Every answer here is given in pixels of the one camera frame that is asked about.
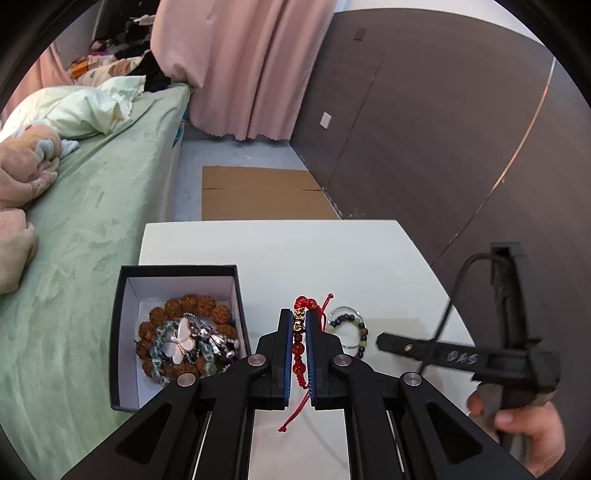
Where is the dark stone bead bracelet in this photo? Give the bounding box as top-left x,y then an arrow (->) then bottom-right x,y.
327,304 -> 371,361

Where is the brown seed bead bracelet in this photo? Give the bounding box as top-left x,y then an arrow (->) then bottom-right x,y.
134,293 -> 240,381

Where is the red bead cord bracelet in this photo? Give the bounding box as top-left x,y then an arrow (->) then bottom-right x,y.
277,291 -> 336,433

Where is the black jewelry box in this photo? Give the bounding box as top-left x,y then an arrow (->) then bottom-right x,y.
109,265 -> 250,412

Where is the person's right hand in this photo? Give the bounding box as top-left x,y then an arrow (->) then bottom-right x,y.
494,399 -> 566,478

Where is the green bed sheet mattress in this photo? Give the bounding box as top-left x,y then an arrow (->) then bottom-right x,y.
1,84 -> 190,479

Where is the brown cardboard sheet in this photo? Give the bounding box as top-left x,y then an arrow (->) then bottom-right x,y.
201,166 -> 338,220

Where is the pink fleece blanket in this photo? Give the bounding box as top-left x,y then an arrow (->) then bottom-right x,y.
1,123 -> 62,294

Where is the pale green pillow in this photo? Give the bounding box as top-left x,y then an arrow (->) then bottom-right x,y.
1,76 -> 145,140

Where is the pink curtain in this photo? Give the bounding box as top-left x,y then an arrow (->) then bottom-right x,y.
150,0 -> 335,141

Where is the black cable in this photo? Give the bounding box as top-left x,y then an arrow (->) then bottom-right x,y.
417,252 -> 498,377

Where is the white wall socket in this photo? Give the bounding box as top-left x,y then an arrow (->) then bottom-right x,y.
320,112 -> 332,130

